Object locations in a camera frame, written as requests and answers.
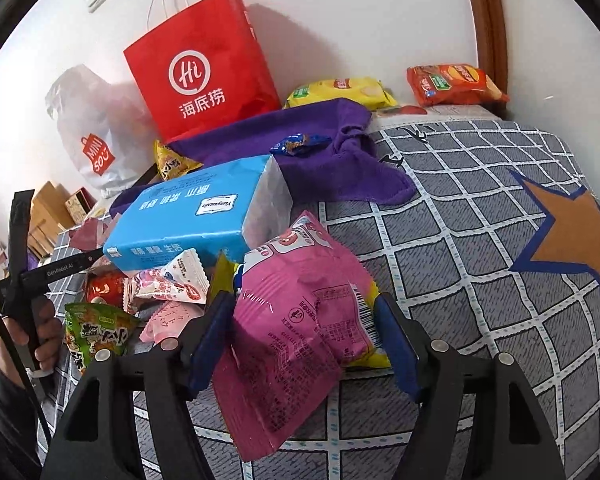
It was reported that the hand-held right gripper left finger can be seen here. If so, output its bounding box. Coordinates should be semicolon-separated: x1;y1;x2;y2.
40;290;238;480

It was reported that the yellow chip bag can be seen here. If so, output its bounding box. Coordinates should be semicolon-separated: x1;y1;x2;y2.
283;76;398;111

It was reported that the patterned small box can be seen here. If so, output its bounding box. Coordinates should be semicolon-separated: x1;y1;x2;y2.
62;187;98;221

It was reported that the pale pink candy packet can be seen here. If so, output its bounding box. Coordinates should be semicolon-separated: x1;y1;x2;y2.
139;301;206;343

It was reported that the small yellow snack packet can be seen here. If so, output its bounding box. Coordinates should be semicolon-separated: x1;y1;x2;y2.
153;139;204;182

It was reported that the black cable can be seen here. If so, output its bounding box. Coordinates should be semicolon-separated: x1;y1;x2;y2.
0;287;56;461

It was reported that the person's left hand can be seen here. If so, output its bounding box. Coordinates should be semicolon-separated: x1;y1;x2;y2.
0;300;65;386

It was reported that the blue tissue pack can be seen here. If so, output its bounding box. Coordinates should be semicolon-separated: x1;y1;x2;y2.
102;155;295;276

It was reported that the person's left forearm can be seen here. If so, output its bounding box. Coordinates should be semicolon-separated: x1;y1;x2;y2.
0;360;48;480

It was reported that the pink snack packet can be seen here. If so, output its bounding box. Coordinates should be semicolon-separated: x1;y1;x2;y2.
211;210;393;463

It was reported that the green snack packet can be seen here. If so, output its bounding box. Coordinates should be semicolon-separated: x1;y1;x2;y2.
64;302;142;376

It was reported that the white strawberry jelly packet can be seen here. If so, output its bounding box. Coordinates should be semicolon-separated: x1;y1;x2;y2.
122;249;211;311

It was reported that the red snack packet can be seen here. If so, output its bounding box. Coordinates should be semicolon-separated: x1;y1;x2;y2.
84;271;131;306

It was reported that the maroon snack packet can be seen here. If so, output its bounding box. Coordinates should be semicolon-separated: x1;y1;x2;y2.
70;212;121;251

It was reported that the orange chip bag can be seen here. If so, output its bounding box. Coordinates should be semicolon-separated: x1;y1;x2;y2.
406;63;510;107

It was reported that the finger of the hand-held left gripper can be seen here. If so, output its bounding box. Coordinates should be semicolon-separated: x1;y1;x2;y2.
27;249;106;292

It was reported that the red paper bag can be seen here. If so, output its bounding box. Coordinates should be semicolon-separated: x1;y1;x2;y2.
123;0;282;143

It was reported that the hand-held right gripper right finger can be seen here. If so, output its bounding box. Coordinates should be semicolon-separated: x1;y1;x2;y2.
376;292;567;480

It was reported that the grey checked blanket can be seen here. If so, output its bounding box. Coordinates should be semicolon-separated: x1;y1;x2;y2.
30;117;600;480

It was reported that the wooden door frame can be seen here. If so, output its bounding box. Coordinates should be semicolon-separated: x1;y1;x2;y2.
461;0;508;106

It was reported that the small blue snack packet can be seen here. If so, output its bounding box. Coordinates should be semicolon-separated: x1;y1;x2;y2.
270;133;332;156

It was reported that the cardboard box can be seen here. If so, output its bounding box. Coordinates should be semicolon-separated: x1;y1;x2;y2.
30;181;76;261

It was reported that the white plastic bag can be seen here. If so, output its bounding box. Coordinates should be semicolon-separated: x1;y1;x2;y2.
45;64;158;192

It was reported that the purple cloth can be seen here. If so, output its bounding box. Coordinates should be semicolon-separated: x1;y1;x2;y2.
109;99;418;216

